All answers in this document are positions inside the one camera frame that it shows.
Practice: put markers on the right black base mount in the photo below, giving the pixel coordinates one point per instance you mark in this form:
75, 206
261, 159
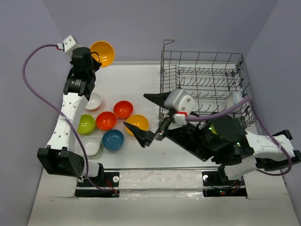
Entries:
214, 187

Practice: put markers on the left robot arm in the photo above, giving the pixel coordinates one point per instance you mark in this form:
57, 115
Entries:
59, 156

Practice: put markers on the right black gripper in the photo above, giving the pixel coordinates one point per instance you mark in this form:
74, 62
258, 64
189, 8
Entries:
144, 136

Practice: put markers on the orange bowl left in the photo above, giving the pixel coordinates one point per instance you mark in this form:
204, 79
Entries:
106, 120

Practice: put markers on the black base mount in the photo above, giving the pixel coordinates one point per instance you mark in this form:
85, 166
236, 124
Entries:
107, 188
214, 187

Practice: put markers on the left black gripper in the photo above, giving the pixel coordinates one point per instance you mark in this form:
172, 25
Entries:
96, 64

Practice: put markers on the grey wire dish rack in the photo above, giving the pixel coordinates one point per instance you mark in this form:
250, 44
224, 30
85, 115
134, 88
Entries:
209, 77

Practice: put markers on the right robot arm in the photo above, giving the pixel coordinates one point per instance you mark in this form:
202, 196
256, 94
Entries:
269, 154

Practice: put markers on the white square bowl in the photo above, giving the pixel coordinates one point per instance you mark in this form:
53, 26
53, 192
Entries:
91, 144

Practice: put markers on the orange bowl near rack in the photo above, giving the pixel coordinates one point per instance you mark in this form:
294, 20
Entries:
123, 109

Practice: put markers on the green bowl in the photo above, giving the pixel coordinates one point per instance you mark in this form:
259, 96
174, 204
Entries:
86, 124

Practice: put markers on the blue bowl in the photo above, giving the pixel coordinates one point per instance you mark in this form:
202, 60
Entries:
113, 140

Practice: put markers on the small yellow bowl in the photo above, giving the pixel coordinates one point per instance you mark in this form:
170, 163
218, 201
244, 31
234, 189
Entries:
103, 52

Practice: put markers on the white round bowl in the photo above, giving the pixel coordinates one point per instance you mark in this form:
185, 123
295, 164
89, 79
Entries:
233, 98

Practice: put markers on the white orange-bottom bowl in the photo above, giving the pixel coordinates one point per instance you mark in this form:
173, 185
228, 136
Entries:
94, 102

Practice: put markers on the large yellow bowl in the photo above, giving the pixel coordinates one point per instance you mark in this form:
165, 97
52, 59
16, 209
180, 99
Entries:
139, 120

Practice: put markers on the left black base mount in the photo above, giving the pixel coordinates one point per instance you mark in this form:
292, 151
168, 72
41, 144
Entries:
107, 188

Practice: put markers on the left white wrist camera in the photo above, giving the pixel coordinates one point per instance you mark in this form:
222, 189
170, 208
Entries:
68, 45

